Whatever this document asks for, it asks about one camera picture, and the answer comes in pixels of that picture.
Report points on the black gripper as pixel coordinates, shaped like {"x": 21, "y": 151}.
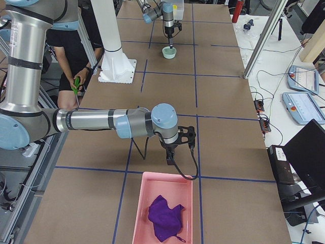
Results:
{"x": 169, "y": 147}
{"x": 170, "y": 32}

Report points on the mint green bowl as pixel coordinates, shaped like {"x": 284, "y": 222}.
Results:
{"x": 169, "y": 52}

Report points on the purple microfiber cloth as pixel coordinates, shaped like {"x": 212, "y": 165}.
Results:
{"x": 166, "y": 222}

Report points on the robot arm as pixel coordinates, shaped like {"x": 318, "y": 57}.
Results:
{"x": 163, "y": 9}

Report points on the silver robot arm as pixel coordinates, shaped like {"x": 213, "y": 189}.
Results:
{"x": 23, "y": 121}

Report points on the black computer box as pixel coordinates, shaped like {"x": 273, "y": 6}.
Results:
{"x": 280, "y": 165}

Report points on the translucent plastic bin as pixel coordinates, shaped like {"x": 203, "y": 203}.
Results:
{"x": 178, "y": 9}

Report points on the pink plastic tray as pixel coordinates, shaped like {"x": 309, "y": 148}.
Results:
{"x": 176, "y": 190}

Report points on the red bottle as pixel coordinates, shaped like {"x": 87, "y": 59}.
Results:
{"x": 237, "y": 11}

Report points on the blue black tool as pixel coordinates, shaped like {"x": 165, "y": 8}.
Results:
{"x": 247, "y": 26}

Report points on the seated person in black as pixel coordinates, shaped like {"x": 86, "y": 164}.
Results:
{"x": 73, "y": 61}

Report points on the orange connector module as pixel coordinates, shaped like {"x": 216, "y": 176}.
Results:
{"x": 259, "y": 106}
{"x": 264, "y": 124}

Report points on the upper teach pendant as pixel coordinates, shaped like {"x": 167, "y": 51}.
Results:
{"x": 302, "y": 79}

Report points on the teach pendant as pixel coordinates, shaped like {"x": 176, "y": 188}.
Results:
{"x": 302, "y": 107}
{"x": 302, "y": 79}

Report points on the black monitor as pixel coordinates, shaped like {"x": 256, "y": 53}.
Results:
{"x": 305, "y": 152}

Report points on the lower teach pendant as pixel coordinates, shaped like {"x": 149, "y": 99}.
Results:
{"x": 302, "y": 107}

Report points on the wooden beam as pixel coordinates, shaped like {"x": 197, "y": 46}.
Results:
{"x": 314, "y": 47}

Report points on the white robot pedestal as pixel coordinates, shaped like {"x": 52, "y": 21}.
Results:
{"x": 115, "y": 67}

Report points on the green handled screwdriver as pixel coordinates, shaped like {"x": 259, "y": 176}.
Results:
{"x": 75, "y": 89}

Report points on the aluminium frame post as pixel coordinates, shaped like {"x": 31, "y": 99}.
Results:
{"x": 276, "y": 8}

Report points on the aluminium side frame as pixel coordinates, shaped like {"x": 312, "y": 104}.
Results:
{"x": 23, "y": 183}

